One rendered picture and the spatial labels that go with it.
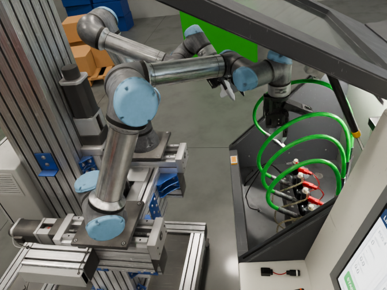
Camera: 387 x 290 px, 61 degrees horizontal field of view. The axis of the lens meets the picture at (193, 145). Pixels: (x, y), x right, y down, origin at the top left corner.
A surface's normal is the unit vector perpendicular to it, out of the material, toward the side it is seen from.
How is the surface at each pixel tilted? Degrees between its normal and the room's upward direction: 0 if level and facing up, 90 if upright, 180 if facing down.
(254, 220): 0
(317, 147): 90
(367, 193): 76
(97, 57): 90
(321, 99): 90
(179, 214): 0
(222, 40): 90
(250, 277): 0
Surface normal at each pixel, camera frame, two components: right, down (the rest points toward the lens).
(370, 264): -0.99, -0.11
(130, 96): 0.45, 0.38
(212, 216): -0.14, -0.79
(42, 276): -0.17, 0.61
